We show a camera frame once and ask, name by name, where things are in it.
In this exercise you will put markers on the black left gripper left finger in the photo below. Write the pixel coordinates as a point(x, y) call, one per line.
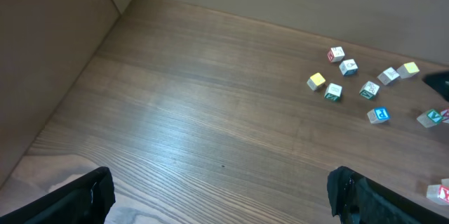
point(87, 199)

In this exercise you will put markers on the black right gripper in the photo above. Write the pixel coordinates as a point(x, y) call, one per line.
point(439, 82)

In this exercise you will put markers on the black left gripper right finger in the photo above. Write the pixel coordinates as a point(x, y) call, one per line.
point(355, 198)

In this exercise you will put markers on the green side picture block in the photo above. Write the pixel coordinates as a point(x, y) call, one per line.
point(369, 90)

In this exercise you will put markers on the red Y letter block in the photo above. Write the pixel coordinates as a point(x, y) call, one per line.
point(438, 194)

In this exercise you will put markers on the blue side block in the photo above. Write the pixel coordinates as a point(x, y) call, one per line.
point(348, 67)
point(388, 76)

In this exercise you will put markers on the red side picture block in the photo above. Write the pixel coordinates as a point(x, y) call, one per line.
point(445, 115)

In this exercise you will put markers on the yellow top block back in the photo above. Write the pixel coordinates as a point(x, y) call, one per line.
point(408, 70)

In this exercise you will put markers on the yellow block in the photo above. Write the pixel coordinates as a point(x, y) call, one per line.
point(408, 70)
point(316, 81)

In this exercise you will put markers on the green V letter block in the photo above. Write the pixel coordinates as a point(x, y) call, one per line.
point(430, 118)

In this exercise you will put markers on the blue P letter block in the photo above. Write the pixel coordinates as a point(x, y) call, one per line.
point(378, 115)

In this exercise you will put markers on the green Z side block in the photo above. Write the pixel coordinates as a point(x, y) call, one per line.
point(333, 92)

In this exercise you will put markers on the red side block back-left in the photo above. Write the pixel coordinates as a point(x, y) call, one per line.
point(335, 54)

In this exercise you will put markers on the yellow top block left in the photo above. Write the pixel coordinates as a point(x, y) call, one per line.
point(316, 81)

